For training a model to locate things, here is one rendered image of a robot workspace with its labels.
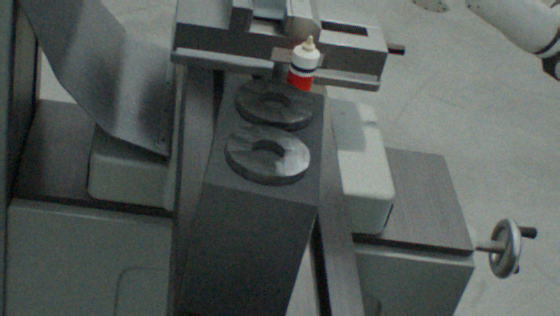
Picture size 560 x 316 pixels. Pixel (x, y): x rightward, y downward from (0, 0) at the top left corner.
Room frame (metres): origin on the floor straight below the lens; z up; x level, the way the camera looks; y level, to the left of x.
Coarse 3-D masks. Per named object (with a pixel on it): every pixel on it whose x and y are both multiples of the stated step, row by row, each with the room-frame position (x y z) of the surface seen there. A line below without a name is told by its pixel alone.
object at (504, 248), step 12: (468, 228) 1.34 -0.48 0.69; (504, 228) 1.37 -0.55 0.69; (516, 228) 1.34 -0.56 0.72; (528, 228) 1.35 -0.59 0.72; (480, 240) 1.34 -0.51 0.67; (492, 240) 1.38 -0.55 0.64; (504, 240) 1.35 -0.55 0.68; (516, 240) 1.31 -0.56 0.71; (492, 252) 1.33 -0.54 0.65; (504, 252) 1.33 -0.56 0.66; (516, 252) 1.30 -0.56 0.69; (492, 264) 1.34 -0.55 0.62; (504, 264) 1.31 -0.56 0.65; (516, 264) 1.29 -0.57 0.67; (504, 276) 1.29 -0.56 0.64
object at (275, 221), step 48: (240, 96) 0.87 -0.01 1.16; (288, 96) 0.90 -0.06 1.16; (240, 144) 0.78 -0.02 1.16; (288, 144) 0.80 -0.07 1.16; (240, 192) 0.72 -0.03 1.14; (288, 192) 0.73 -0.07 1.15; (192, 240) 0.72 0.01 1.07; (240, 240) 0.72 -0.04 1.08; (288, 240) 0.72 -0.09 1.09; (192, 288) 0.72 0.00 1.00; (240, 288) 0.72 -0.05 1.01; (288, 288) 0.72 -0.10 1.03
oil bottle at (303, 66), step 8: (312, 40) 1.23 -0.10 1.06; (296, 48) 1.23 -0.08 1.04; (304, 48) 1.22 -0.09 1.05; (312, 48) 1.22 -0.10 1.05; (296, 56) 1.22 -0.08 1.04; (304, 56) 1.21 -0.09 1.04; (312, 56) 1.22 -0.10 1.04; (296, 64) 1.21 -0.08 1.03; (304, 64) 1.21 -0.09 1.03; (312, 64) 1.21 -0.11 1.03; (288, 72) 1.23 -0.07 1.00; (296, 72) 1.21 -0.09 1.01; (304, 72) 1.21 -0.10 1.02; (312, 72) 1.22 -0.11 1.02; (288, 80) 1.22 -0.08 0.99; (296, 80) 1.21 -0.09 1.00; (304, 80) 1.21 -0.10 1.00; (312, 80) 1.22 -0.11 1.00; (304, 88) 1.21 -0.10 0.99
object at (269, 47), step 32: (192, 0) 1.35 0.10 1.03; (224, 0) 1.38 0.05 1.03; (192, 32) 1.27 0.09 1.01; (224, 32) 1.28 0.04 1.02; (256, 32) 1.28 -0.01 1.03; (352, 32) 1.38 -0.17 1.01; (192, 64) 1.26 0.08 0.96; (224, 64) 1.26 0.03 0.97; (256, 64) 1.28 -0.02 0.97; (288, 64) 1.29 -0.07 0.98; (320, 64) 1.30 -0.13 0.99; (352, 64) 1.30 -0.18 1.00; (384, 64) 1.31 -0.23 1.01
